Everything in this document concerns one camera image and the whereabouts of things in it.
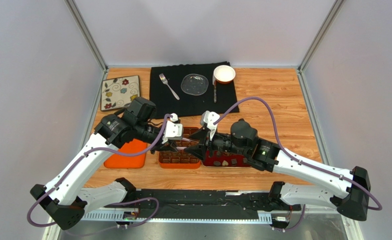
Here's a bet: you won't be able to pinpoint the pink handled metal tongs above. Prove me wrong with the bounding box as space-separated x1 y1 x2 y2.
175 138 197 151

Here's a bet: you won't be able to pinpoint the orange chocolate box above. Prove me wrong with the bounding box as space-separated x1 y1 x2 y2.
158 126 202 170

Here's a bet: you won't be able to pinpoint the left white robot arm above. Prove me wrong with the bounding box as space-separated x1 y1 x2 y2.
27 97 183 231

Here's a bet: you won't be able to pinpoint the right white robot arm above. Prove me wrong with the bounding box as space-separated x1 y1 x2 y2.
184 119 371 221

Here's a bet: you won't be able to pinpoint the red lacquer tray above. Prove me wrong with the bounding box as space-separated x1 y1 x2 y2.
202 151 251 168

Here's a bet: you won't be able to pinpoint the black cloth mat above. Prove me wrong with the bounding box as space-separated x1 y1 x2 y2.
149 61 237 119

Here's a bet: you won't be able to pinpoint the orange tin lid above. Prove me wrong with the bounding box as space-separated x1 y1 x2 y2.
104 139 147 169

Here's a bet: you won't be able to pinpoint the clear glass plate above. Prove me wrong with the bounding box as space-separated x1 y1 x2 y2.
181 73 209 96

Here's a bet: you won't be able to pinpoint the floral square plate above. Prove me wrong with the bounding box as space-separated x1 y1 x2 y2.
100 75 141 112

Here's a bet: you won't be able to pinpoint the silver fork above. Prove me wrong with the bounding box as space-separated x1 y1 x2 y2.
159 73 180 100

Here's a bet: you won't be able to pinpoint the white orange bowl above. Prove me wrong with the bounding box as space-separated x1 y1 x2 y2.
213 65 236 84

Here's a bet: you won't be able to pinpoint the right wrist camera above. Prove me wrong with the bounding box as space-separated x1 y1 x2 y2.
200 110 220 140

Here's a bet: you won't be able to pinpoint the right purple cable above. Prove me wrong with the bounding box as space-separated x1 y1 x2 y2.
212 96 383 232

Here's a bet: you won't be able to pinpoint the purple cable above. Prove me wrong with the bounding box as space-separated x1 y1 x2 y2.
27 113 180 234
212 96 383 232

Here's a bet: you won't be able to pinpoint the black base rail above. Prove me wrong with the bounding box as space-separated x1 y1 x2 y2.
82 188 303 222

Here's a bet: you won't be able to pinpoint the dark handled knife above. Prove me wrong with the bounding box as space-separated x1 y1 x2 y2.
213 83 217 103

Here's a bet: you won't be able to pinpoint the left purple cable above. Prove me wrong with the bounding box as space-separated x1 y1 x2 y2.
27 113 180 234

